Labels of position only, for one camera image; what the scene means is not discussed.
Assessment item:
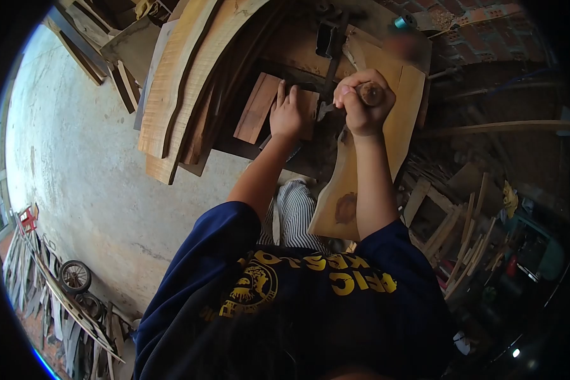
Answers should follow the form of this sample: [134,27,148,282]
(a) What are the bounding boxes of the person's right hand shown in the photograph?
[333,69,397,138]

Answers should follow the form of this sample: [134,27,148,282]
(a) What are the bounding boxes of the person's left hand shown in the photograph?
[269,79,311,141]

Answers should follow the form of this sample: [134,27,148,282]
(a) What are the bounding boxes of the person's right fingers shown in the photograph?
[333,71,363,114]

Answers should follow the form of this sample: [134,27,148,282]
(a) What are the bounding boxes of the person's left fingers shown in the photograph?
[272,79,301,111]

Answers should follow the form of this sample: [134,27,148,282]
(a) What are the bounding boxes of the wooden handled chisel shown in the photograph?
[317,81,387,122]

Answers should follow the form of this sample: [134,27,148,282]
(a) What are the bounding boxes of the brown wooden block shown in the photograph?
[233,72,320,145]

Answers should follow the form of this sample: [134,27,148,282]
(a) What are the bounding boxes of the black metal clamp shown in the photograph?
[315,9,353,103]

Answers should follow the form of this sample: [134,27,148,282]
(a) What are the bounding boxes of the light wooden board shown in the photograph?
[308,33,429,242]

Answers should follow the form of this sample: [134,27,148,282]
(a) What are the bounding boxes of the curved light wooden planks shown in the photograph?
[138,0,269,186]

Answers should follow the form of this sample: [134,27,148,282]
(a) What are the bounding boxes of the person's legs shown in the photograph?
[258,179,332,253]

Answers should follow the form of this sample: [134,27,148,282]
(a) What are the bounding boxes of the long wooden slat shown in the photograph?
[420,120,570,139]

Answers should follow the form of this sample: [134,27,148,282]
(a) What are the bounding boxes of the pile of grey wooden boards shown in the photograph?
[43,0,145,115]

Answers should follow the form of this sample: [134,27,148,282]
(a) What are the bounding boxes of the pile of wooden sticks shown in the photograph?
[401,164,509,301]

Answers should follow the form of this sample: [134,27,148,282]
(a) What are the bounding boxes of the person's body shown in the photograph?
[133,200,458,380]

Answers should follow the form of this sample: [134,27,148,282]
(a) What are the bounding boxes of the small spoked wheel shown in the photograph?
[59,260,92,295]

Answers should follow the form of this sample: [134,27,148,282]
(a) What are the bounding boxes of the red stool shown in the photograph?
[19,203,40,233]

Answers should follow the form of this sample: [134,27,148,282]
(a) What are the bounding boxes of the pile of wood scraps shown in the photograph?
[2,223,136,380]

